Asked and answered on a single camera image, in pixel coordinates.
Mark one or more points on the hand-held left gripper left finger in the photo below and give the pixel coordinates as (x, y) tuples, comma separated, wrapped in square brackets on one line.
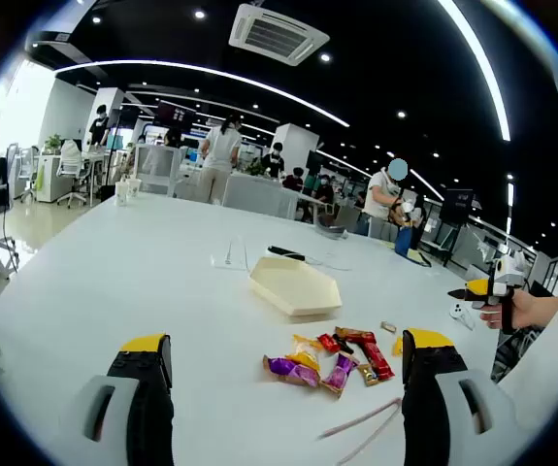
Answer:
[(147, 412)]

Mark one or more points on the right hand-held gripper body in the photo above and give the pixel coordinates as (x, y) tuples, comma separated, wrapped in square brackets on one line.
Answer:
[(507, 276)]

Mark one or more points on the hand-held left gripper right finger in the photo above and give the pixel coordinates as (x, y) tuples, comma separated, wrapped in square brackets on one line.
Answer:
[(424, 412)]

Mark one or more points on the gold food candy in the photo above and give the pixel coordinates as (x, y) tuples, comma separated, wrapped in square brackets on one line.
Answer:
[(368, 375)]

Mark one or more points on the long red food bar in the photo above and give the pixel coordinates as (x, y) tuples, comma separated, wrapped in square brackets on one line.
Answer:
[(378, 361)]

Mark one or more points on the yellow pastry food packet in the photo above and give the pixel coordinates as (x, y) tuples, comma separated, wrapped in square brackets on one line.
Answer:
[(305, 358), (397, 346)]

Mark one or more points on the purple food snack packet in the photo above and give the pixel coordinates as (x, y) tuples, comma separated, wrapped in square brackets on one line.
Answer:
[(288, 370), (339, 376)]

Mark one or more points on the orange food candy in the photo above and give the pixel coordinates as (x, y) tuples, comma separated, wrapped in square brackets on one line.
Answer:
[(388, 326)]

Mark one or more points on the red-brown food packet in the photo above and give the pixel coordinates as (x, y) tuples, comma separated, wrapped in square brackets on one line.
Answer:
[(356, 335)]

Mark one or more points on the dark candy food clear wrapper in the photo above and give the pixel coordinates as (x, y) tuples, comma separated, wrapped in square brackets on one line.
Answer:
[(344, 345)]

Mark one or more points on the small red food packet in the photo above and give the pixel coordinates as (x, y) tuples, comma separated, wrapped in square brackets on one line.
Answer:
[(328, 342)]

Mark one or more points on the cream hexagonal container tray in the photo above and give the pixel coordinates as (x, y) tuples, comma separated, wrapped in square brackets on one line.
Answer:
[(293, 284)]

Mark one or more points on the person's right hand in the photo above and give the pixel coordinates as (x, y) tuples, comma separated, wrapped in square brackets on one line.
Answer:
[(528, 313)]

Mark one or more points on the small white device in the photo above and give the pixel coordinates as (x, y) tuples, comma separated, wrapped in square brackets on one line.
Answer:
[(460, 313)]

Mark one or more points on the black sign board on stand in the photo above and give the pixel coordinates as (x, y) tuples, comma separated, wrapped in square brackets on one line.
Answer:
[(455, 204)]

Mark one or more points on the blue bag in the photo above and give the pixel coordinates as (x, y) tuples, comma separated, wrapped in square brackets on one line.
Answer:
[(403, 242)]

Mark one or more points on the operator person in white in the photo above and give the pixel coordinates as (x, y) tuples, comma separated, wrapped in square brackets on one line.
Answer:
[(550, 378)]

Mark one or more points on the dark grey headset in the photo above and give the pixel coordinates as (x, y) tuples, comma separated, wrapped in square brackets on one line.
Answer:
[(332, 232)]

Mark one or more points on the curved ceiling light strip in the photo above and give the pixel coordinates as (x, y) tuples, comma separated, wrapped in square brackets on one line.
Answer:
[(488, 73)]

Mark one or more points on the white paper cup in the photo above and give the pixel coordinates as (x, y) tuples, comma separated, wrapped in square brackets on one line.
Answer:
[(134, 188), (121, 194)]

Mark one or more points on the white mesh chair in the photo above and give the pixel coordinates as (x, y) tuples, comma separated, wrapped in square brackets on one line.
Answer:
[(157, 167)]

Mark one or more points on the potted plant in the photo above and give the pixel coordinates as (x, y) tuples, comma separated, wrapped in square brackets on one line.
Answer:
[(256, 167), (53, 143)]

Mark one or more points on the white cabinet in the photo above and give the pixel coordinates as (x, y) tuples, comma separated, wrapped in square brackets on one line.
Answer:
[(48, 179)]

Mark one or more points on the white office chair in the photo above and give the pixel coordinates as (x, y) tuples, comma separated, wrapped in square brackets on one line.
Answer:
[(71, 162)]

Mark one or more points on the dark hanging sign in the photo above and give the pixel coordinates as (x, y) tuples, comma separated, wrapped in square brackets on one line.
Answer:
[(176, 115)]

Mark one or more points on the ceiling air conditioner unit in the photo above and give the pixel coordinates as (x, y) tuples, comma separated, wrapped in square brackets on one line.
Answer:
[(278, 34)]

